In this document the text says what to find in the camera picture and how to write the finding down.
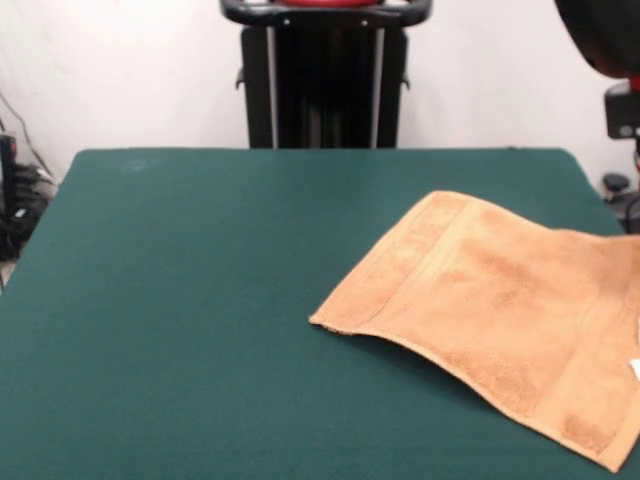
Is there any orange terry towel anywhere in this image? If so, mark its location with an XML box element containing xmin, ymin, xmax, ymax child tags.
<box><xmin>308</xmin><ymin>189</ymin><xmax>640</xmax><ymax>474</ymax></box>

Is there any dark green table cloth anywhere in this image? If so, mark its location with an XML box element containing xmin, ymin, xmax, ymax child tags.
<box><xmin>0</xmin><ymin>147</ymin><xmax>640</xmax><ymax>480</ymax></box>

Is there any black office chair base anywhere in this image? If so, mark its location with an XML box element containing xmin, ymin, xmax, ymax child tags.
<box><xmin>602</xmin><ymin>172</ymin><xmax>640</xmax><ymax>235</ymax></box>

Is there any black bag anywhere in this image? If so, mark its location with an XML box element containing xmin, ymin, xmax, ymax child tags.
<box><xmin>0</xmin><ymin>204</ymin><xmax>42</xmax><ymax>262</ymax></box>

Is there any black electronics box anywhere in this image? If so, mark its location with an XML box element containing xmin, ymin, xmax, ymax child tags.
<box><xmin>0</xmin><ymin>133</ymin><xmax>20</xmax><ymax>216</ymax></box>

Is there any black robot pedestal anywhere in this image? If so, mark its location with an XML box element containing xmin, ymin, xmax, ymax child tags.
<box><xmin>219</xmin><ymin>0</ymin><xmax>431</xmax><ymax>150</ymax></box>

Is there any grey cable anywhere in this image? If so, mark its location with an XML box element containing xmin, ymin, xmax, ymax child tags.
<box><xmin>0</xmin><ymin>92</ymin><xmax>56</xmax><ymax>186</ymax></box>

